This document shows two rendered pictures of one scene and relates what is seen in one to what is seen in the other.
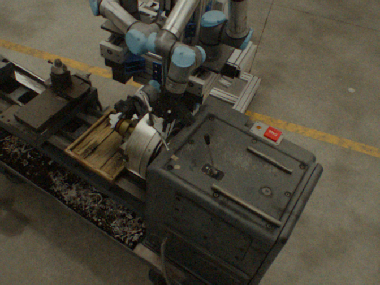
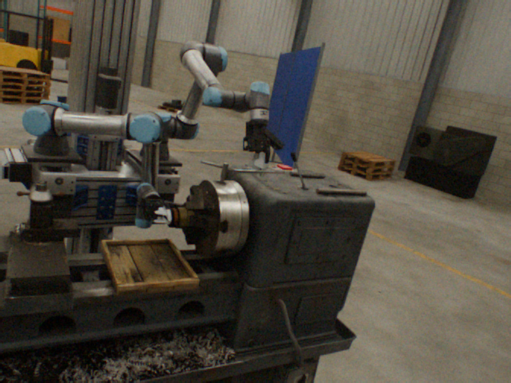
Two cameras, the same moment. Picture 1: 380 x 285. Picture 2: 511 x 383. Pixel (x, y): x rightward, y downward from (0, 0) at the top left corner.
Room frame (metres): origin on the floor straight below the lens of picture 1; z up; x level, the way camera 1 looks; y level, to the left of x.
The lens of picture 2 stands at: (0.15, 1.40, 1.67)
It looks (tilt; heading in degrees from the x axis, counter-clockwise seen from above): 16 degrees down; 302
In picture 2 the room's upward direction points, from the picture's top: 12 degrees clockwise
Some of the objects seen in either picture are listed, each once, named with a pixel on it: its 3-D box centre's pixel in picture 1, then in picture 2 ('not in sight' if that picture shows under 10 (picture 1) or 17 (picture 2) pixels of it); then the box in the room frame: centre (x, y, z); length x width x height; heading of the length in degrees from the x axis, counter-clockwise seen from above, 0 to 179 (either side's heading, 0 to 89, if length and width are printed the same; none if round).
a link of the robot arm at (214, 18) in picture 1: (213, 26); (160, 125); (1.69, -0.04, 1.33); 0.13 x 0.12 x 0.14; 70
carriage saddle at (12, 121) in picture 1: (49, 104); (21, 267); (1.39, 0.78, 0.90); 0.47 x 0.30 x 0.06; 154
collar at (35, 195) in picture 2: (58, 67); (40, 194); (1.44, 0.70, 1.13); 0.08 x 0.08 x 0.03
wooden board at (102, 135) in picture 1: (112, 143); (147, 263); (1.20, 0.39, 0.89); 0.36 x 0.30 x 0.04; 154
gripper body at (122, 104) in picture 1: (128, 107); (153, 207); (1.28, 0.32, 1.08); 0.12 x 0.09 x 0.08; 153
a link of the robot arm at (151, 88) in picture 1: (149, 91); (147, 194); (1.42, 0.24, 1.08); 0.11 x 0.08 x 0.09; 153
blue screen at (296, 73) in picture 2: not in sight; (284, 107); (4.36, -5.85, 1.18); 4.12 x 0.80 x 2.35; 131
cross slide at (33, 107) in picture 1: (55, 99); (37, 250); (1.38, 0.73, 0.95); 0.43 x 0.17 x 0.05; 154
